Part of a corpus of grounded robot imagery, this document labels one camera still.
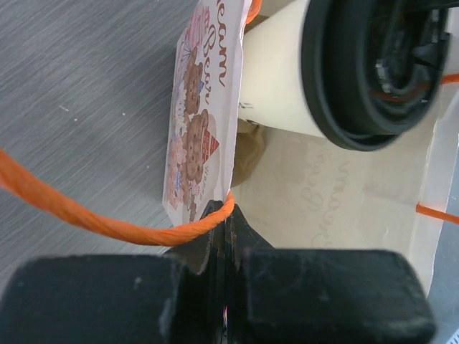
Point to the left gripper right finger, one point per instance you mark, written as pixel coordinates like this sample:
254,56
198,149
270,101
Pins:
320,295

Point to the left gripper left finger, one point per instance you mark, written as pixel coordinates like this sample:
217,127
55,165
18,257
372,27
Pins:
175,297

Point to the paper takeout bag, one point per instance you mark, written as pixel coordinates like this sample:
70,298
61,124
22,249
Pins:
85,105

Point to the brown cup carrier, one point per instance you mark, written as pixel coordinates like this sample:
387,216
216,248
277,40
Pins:
250,146

